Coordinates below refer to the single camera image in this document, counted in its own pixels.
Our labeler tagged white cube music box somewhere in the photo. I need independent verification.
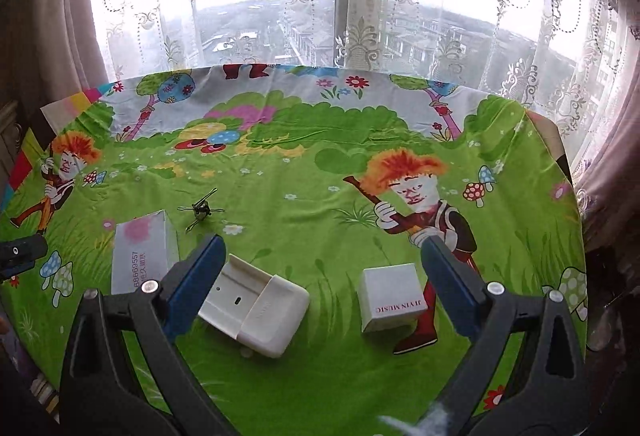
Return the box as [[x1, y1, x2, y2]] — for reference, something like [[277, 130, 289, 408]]
[[357, 264, 428, 333]]

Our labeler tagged white pink printed box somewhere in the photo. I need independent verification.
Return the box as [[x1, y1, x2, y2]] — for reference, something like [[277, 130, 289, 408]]
[[111, 210, 180, 294]]

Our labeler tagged black binder clip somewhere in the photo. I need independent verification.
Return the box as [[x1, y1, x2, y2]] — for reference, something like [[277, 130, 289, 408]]
[[177, 188, 224, 234]]

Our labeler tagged pink drape curtain left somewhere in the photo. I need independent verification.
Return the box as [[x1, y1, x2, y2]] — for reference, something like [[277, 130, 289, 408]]
[[1, 0, 107, 118]]

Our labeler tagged pink embroidered curtain right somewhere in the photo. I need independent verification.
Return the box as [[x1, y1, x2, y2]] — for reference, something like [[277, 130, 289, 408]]
[[574, 0, 639, 258]]

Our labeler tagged green cartoon print cloth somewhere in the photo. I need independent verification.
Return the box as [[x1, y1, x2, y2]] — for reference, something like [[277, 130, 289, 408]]
[[1, 66, 587, 435]]

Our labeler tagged white lace sheer curtain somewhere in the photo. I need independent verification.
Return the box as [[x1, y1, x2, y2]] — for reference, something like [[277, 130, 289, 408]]
[[89, 0, 626, 118]]

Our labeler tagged white plastic wall holder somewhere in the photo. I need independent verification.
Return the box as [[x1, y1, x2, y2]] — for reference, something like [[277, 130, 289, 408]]
[[198, 254, 310, 359]]

